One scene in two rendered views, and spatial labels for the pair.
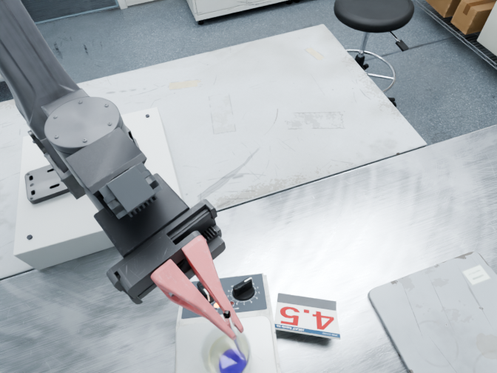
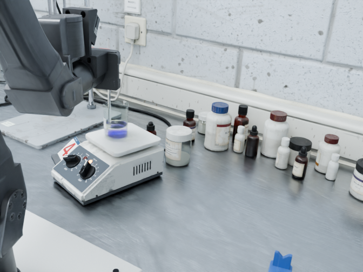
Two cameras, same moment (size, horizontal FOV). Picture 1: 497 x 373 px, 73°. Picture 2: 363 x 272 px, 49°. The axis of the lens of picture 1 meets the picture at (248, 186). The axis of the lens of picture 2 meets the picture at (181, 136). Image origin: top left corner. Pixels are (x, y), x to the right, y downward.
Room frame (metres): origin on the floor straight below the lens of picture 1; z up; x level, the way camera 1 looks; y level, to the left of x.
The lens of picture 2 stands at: (0.46, 0.69, 1.33)
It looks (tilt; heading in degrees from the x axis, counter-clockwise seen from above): 24 degrees down; 228
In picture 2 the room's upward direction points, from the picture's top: 3 degrees clockwise
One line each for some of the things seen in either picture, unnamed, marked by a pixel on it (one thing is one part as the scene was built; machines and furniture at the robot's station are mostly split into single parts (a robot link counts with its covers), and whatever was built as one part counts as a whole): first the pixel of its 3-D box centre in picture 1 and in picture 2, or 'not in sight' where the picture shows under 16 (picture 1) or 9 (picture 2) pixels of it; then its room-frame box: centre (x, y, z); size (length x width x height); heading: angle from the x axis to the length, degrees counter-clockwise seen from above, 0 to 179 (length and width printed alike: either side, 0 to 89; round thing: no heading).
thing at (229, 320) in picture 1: (235, 337); (108, 88); (0.06, 0.02, 1.09); 0.01 x 0.01 x 0.20
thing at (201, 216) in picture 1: (156, 234); (85, 72); (0.15, 0.09, 1.15); 0.10 x 0.07 x 0.07; 128
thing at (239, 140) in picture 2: not in sight; (239, 138); (-0.25, 0.12, 0.93); 0.03 x 0.03 x 0.07
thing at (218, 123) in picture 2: not in sight; (218, 126); (-0.23, 0.07, 0.96); 0.06 x 0.06 x 0.11
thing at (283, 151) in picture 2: not in sight; (283, 153); (-0.27, 0.23, 0.94); 0.03 x 0.03 x 0.07
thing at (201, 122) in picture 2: not in sight; (206, 123); (-0.27, -0.02, 0.93); 0.05 x 0.05 x 0.05
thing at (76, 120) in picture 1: (95, 145); (53, 59); (0.22, 0.14, 1.19); 0.12 x 0.09 x 0.12; 38
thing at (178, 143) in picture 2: not in sight; (178, 145); (-0.09, 0.07, 0.94); 0.06 x 0.06 x 0.08
